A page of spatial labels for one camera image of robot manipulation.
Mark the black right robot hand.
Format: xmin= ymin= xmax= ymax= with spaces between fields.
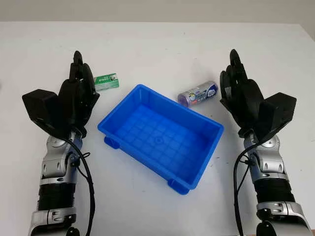
xmin=219 ymin=49 xmax=268 ymax=137

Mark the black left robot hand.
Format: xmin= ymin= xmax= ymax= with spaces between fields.
xmin=53 ymin=50 xmax=100 ymax=135

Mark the purple garbage bag roll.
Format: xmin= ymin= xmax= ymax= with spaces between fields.
xmin=177 ymin=80 xmax=219 ymax=107

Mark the blue plastic tray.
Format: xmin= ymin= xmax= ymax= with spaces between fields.
xmin=97 ymin=84 xmax=225 ymax=196

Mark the small green staples box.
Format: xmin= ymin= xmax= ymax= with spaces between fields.
xmin=94 ymin=73 xmax=121 ymax=92

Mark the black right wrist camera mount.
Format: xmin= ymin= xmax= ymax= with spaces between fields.
xmin=258 ymin=92 xmax=297 ymax=145

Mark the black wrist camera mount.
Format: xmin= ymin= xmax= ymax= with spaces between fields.
xmin=258 ymin=92 xmax=297 ymax=145
xmin=22 ymin=89 xmax=60 ymax=137

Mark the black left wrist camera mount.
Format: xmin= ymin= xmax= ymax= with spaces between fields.
xmin=22 ymin=89 xmax=60 ymax=137

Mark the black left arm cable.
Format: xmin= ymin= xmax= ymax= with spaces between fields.
xmin=61 ymin=137 xmax=96 ymax=236

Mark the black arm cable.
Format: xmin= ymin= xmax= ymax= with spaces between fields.
xmin=232 ymin=141 xmax=256 ymax=236
xmin=61 ymin=137 xmax=96 ymax=236

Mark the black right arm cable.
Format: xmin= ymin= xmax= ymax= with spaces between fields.
xmin=232 ymin=141 xmax=256 ymax=236

